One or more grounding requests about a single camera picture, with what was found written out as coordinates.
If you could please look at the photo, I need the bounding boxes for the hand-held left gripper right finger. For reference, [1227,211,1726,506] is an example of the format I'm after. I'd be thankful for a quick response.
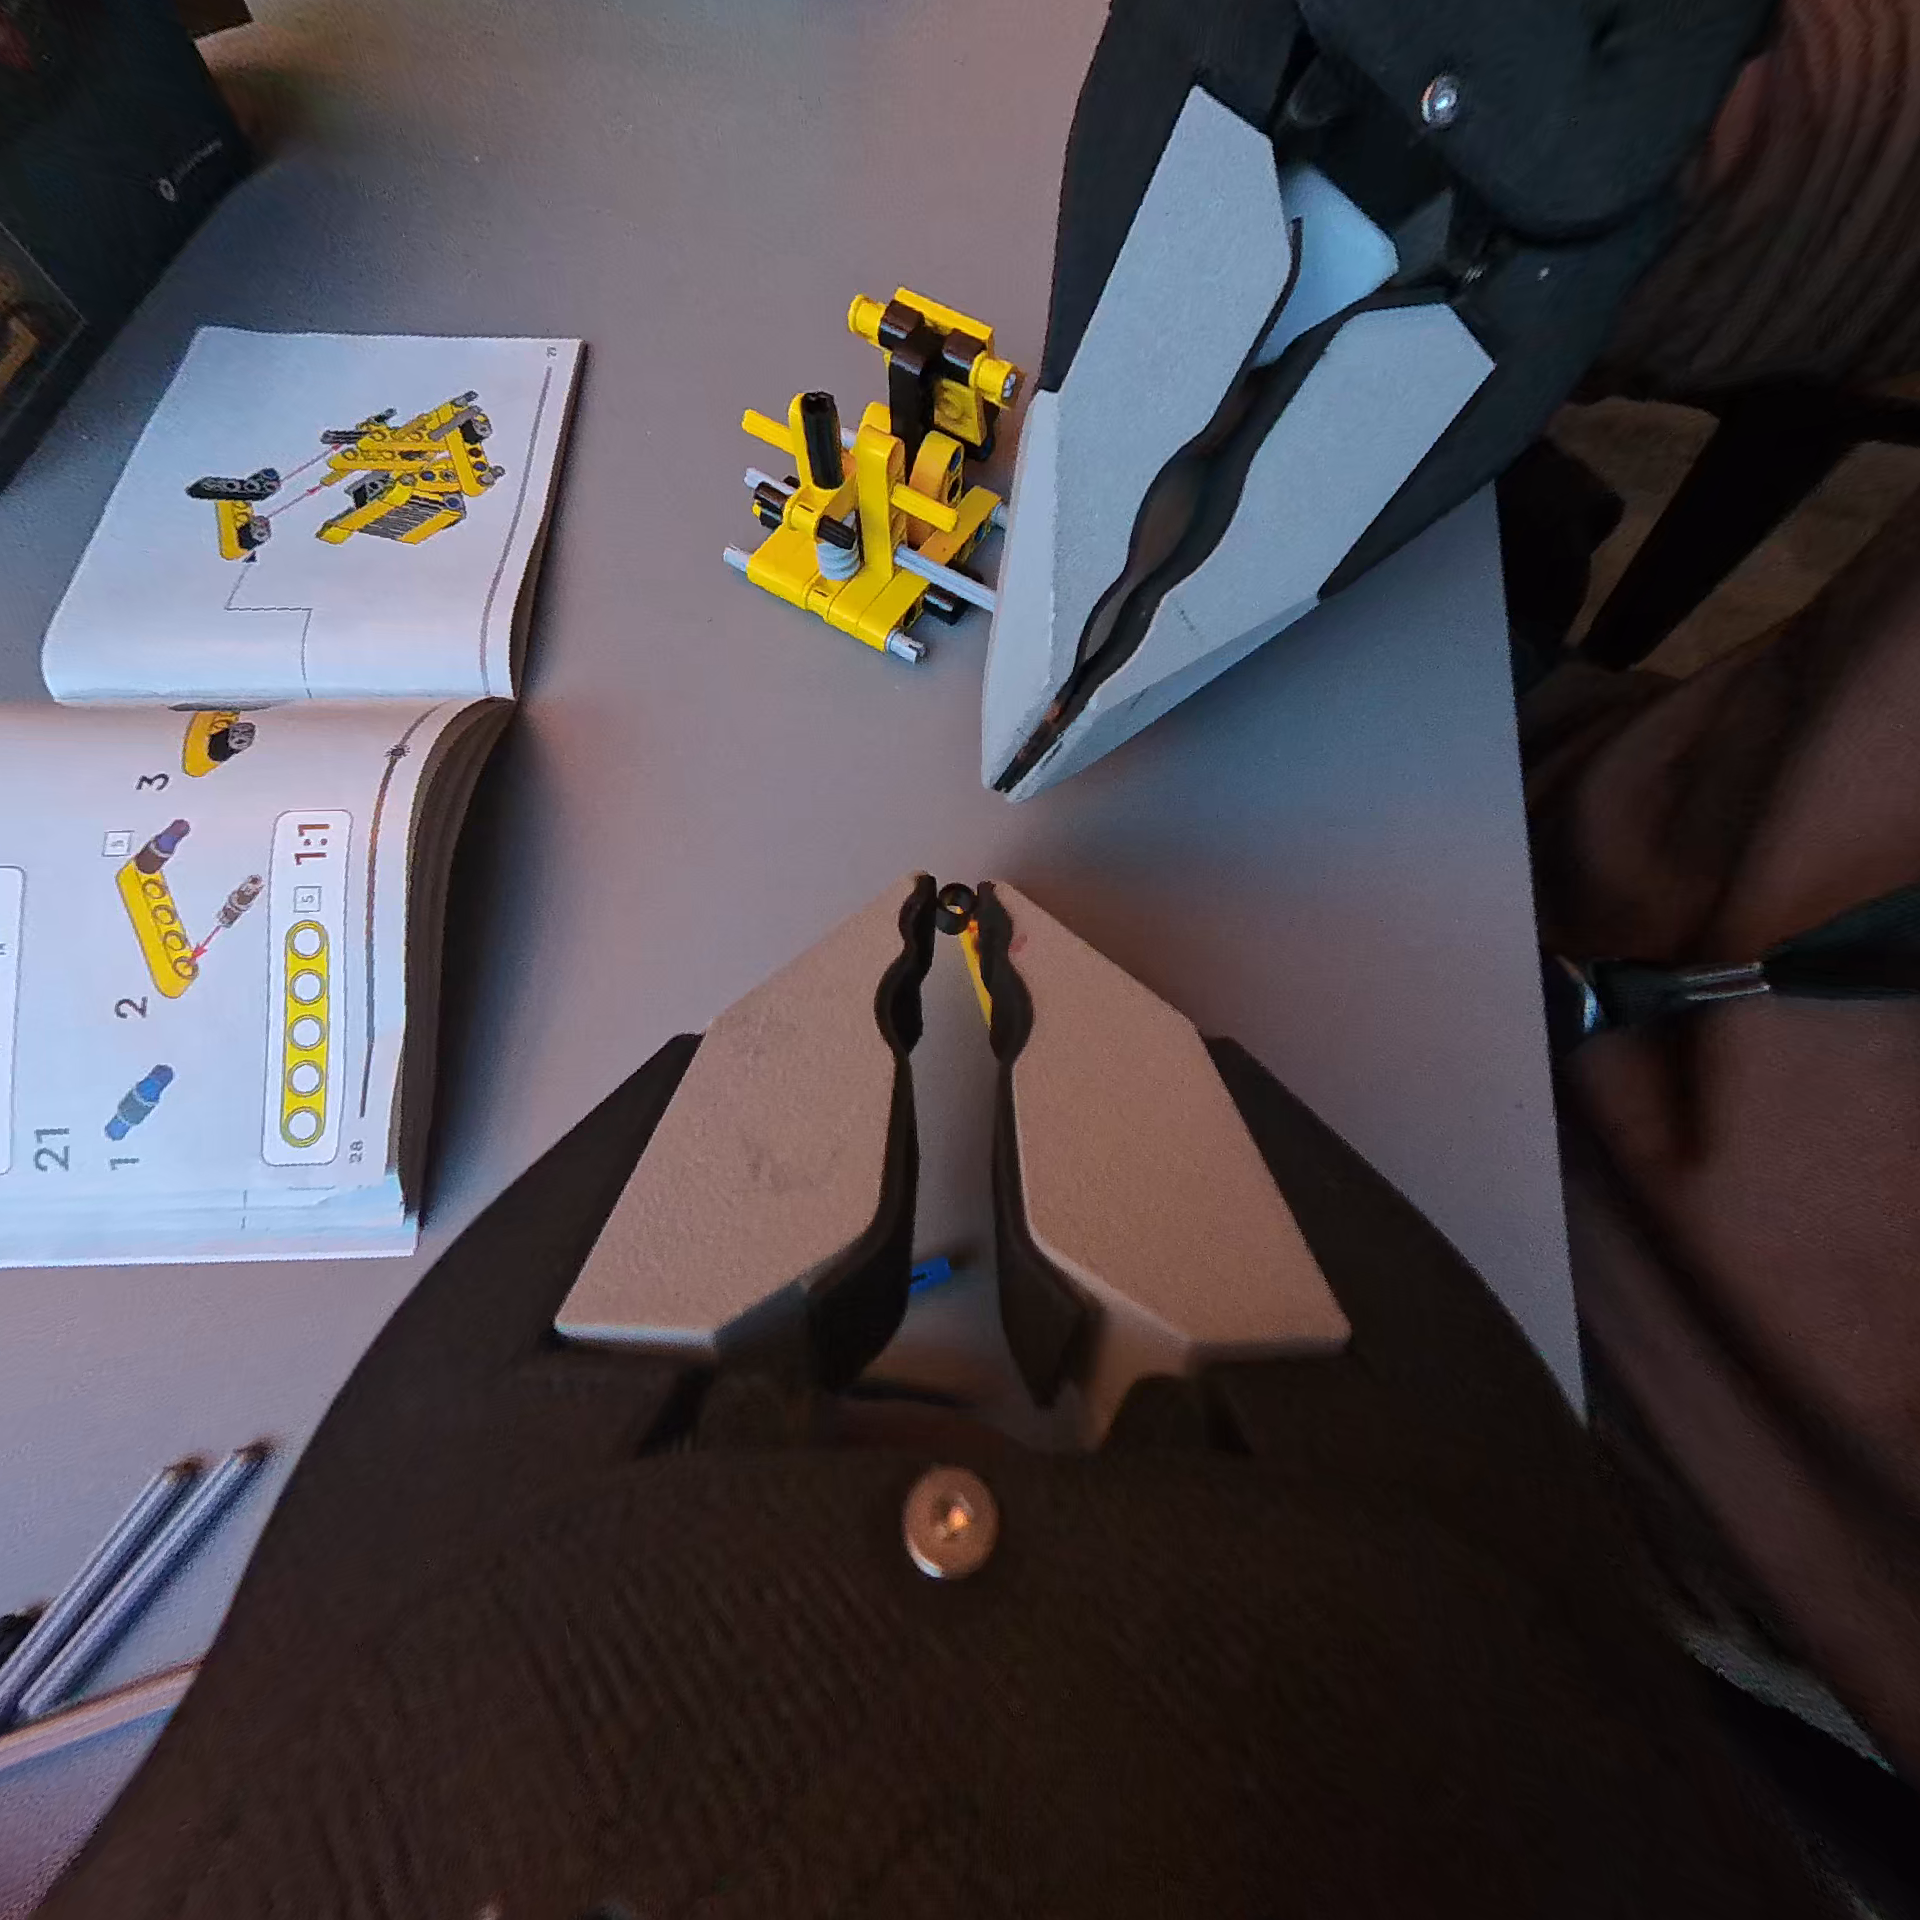
[974,878,1356,1453]

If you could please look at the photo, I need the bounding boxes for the black lego set box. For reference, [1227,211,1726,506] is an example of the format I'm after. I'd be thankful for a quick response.
[0,0,258,493]

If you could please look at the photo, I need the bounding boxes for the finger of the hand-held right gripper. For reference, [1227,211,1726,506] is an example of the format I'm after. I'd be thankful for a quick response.
[978,83,1302,800]
[1032,163,1505,800]

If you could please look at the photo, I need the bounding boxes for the lego instruction booklet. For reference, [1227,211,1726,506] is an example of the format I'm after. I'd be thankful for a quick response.
[0,327,588,1271]

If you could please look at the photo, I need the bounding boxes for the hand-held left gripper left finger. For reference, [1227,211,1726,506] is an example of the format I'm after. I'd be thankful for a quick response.
[551,870,940,1390]

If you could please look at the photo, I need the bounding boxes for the yellow lego bulldozer model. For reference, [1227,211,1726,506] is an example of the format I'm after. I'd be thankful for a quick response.
[721,284,1032,667]

